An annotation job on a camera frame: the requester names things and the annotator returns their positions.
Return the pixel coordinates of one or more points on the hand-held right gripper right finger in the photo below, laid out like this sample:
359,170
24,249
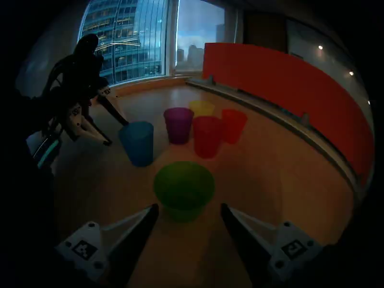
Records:
288,249

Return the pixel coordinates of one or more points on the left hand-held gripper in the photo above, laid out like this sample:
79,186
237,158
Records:
78,70

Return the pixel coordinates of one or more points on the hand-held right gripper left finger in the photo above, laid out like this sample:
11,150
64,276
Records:
90,244

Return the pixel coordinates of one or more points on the blue plastic cup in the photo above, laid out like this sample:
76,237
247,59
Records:
138,143

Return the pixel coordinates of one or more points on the purple plastic cup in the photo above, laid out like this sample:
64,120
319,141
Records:
178,125

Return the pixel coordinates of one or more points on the yellow plastic cup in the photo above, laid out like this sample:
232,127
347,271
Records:
201,108

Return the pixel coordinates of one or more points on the green plastic cup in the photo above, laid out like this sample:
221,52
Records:
183,189

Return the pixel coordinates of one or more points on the red plastic cup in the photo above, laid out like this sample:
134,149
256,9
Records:
207,138

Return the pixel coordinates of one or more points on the orange plastic cup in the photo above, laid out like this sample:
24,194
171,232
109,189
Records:
235,126

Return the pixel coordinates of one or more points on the red desk screen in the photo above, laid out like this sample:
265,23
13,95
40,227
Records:
297,90

